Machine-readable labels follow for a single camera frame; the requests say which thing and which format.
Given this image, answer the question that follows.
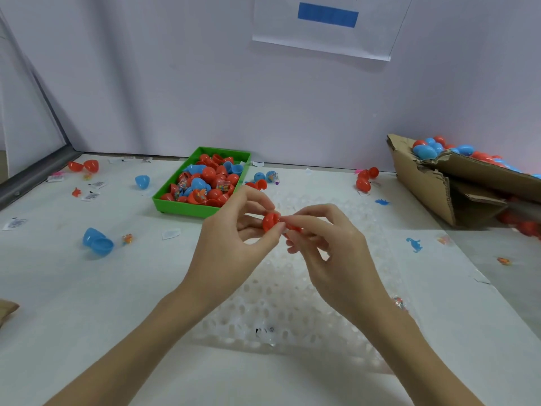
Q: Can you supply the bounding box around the person's left hand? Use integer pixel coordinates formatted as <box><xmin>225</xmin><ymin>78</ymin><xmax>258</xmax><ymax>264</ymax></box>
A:
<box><xmin>176</xmin><ymin>186</ymin><xmax>287</xmax><ymax>314</ymax></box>

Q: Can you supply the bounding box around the person's right hand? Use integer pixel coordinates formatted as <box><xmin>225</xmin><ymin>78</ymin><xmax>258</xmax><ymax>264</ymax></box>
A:
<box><xmin>283</xmin><ymin>204</ymin><xmax>394</xmax><ymax>326</ymax></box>

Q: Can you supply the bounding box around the small capsule cluster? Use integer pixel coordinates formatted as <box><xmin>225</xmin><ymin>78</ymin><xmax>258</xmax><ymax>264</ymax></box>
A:
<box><xmin>247</xmin><ymin>170</ymin><xmax>280</xmax><ymax>191</ymax></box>

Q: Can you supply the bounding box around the cardboard box of capsules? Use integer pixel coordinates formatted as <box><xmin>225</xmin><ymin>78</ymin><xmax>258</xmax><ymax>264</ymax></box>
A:
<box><xmin>387</xmin><ymin>134</ymin><xmax>541</xmax><ymax>229</ymax></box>

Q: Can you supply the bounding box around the blue egg shell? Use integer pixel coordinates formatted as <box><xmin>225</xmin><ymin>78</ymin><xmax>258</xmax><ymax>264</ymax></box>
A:
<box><xmin>82</xmin><ymin>227</ymin><xmax>115</xmax><ymax>257</ymax></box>

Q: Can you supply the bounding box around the pile of finished eggs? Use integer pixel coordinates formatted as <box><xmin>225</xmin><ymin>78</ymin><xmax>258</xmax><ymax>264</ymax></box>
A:
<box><xmin>411</xmin><ymin>136</ymin><xmax>541</xmax><ymax>176</ymax></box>

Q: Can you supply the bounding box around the person's right forearm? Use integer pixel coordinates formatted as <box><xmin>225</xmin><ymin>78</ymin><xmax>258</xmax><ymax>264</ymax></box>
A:
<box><xmin>359</xmin><ymin>300</ymin><xmax>487</xmax><ymax>406</ymax></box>

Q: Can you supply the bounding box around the person's left forearm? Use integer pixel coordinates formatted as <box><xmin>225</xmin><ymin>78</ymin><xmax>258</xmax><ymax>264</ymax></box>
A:
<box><xmin>46</xmin><ymin>287</ymin><xmax>216</xmax><ymax>406</ymax></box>

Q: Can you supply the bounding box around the green plastic tray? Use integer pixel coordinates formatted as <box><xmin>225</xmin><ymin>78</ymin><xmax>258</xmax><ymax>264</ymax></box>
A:
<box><xmin>152</xmin><ymin>147</ymin><xmax>254</xmax><ymax>220</ymax></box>

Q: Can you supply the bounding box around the clear plastic egg tray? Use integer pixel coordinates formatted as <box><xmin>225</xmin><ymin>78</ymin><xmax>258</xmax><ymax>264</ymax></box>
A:
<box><xmin>190</xmin><ymin>194</ymin><xmax>415</xmax><ymax>369</ymax></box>

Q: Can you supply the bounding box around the flat brown cardboard sheet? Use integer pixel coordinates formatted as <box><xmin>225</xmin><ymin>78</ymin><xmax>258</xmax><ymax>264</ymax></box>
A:
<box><xmin>0</xmin><ymin>300</ymin><xmax>20</xmax><ymax>328</ymax></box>

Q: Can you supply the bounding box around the white paper sign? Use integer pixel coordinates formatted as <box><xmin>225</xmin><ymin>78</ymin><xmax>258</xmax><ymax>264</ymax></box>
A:
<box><xmin>252</xmin><ymin>0</ymin><xmax>415</xmax><ymax>61</ymax></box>

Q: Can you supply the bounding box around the clear triangular panel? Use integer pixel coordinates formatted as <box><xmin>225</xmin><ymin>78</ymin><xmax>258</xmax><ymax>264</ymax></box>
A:
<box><xmin>0</xmin><ymin>16</ymin><xmax>69</xmax><ymax>178</ymax></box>

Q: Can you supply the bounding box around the grey metal rail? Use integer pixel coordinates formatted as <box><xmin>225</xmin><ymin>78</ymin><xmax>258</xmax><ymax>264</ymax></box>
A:
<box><xmin>0</xmin><ymin>146</ymin><xmax>79</xmax><ymax>208</ymax></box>

